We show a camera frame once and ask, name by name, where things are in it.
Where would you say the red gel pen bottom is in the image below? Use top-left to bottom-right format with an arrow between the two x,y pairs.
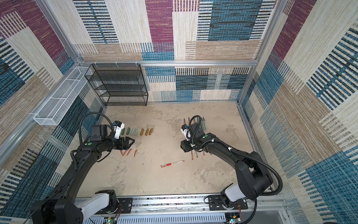
161,160 -> 185,168

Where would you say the light green marker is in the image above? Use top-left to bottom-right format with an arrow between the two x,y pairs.
202,117 -> 207,131

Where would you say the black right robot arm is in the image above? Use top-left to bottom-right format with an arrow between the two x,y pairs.
180,115 -> 283,210

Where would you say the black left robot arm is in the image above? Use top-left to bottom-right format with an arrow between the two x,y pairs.
30,121 -> 135,224

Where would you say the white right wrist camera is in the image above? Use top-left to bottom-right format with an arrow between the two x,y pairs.
181,124 -> 194,141

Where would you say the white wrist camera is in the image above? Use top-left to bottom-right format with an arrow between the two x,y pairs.
181,124 -> 194,141
113,121 -> 125,139

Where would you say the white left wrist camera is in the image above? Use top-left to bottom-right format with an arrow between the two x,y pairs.
113,121 -> 125,139

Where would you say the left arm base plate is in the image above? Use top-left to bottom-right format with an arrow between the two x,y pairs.
96,197 -> 133,215

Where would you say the black wire mesh shelf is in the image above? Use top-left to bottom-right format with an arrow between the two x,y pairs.
84,63 -> 148,106

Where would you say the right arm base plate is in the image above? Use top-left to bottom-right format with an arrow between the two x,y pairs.
204,195 -> 248,211

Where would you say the white wire mesh basket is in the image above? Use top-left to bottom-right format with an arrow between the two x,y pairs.
34,66 -> 88,126

